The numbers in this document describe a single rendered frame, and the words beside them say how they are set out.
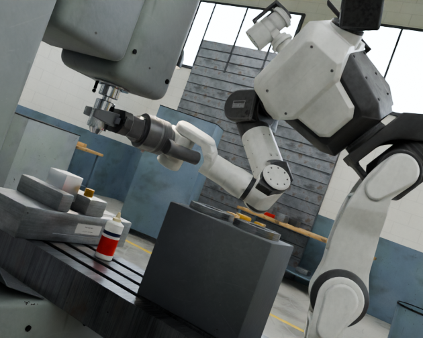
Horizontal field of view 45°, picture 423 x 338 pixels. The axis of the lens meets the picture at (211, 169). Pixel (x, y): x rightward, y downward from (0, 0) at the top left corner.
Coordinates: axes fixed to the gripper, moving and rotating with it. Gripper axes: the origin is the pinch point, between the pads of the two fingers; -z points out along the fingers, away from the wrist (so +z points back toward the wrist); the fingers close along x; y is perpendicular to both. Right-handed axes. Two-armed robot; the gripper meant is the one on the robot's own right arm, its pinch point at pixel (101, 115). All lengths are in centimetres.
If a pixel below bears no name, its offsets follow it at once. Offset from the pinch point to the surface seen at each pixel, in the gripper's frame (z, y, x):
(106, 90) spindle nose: -1.5, -5.6, 1.8
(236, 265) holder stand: 12, 18, 47
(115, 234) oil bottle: 7.4, 24.0, 12.1
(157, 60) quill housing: 4.3, -15.5, 9.1
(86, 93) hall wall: 309, -56, -808
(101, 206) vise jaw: 7.5, 20.6, 0.9
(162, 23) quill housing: 2.0, -23.2, 10.0
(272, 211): 555, 32, -489
